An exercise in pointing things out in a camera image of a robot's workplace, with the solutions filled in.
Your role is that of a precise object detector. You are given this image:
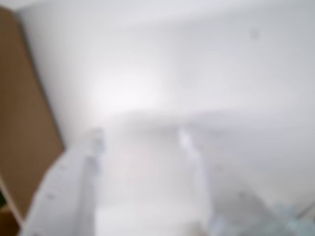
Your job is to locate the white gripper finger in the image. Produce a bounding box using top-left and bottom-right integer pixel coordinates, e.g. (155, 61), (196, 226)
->
(21, 127), (105, 236)
(178, 126), (291, 236)

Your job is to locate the brown cardboard box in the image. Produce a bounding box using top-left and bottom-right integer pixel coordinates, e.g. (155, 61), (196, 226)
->
(0, 6), (64, 236)

